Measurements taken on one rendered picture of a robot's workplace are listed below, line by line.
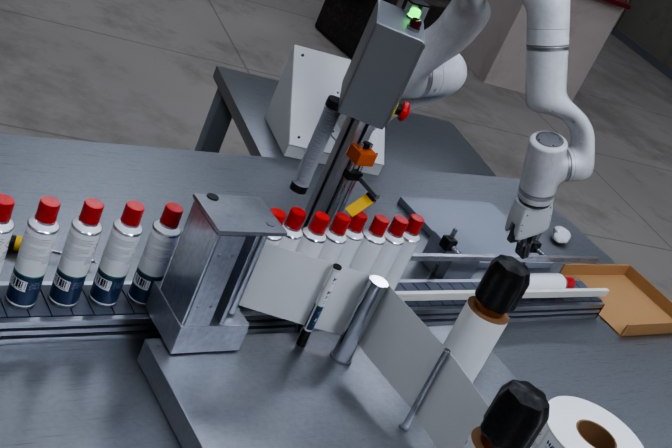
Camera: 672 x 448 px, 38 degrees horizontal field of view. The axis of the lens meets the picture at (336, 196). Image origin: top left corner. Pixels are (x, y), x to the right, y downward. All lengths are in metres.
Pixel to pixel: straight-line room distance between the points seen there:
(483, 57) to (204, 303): 5.79
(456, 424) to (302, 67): 1.36
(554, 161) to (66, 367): 1.10
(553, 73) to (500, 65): 5.11
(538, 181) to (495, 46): 5.08
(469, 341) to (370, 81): 0.53
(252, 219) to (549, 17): 0.82
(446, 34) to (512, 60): 4.93
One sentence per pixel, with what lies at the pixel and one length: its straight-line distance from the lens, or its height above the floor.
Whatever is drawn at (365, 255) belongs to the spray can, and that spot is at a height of 1.00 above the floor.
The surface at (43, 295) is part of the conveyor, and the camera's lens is 1.79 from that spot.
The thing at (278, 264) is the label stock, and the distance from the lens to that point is 1.81.
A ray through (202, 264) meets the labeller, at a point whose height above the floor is 1.07.
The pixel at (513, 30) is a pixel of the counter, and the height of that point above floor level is 0.43.
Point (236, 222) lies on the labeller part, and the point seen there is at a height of 1.14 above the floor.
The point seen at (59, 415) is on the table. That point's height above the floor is 0.83.
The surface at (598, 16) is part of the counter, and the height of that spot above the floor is 0.71.
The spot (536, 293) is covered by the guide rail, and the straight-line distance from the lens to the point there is 2.46.
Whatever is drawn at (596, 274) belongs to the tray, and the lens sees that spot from 2.93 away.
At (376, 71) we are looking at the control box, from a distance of 1.82.
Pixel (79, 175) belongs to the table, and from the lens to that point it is 2.27.
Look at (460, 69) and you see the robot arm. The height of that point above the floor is 1.27.
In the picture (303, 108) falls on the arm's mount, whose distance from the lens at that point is 2.75.
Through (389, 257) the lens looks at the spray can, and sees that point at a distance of 2.06.
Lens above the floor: 1.94
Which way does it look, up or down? 25 degrees down
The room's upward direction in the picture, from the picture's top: 25 degrees clockwise
